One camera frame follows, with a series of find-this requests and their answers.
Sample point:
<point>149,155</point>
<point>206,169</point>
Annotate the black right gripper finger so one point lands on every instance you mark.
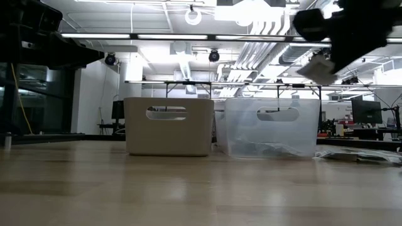
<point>343,63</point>

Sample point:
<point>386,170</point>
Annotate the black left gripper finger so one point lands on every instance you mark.
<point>78,55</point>

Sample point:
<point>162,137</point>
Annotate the black printed white packet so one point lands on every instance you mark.
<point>257,147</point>
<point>383,158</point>

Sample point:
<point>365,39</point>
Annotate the black framed table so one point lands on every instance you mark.
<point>188,83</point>
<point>298,85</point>

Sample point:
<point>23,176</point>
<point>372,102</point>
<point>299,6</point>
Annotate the black computer monitor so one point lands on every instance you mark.
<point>118,110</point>
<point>366,111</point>

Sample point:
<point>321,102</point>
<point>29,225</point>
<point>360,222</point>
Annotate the white cup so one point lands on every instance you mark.
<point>340,129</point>

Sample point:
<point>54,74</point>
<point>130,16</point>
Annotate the pale blue container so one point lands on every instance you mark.
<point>390,123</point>

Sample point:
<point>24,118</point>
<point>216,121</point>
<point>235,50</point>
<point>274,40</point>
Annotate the dark office desk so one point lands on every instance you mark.
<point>110,125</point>

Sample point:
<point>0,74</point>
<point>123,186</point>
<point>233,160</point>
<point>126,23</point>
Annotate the white paper packet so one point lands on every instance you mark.
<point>342,155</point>

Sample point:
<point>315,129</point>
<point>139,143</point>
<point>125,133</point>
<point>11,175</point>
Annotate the clear plastic bin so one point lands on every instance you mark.
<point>282,135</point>

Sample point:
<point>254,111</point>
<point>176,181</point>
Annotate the grey plastic bin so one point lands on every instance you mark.
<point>169,135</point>

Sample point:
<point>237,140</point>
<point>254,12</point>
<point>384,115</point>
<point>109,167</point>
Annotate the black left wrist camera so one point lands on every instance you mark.
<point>47,17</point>

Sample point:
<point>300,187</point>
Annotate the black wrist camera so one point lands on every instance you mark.
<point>311,25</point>
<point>47,17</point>

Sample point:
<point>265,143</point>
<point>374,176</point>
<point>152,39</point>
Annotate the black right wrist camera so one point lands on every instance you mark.
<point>311,25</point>

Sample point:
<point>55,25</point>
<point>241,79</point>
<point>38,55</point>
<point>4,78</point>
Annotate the black overhead frame bar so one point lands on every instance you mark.
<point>133,36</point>

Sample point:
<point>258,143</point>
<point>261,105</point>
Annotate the small white post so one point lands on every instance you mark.
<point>7,141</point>

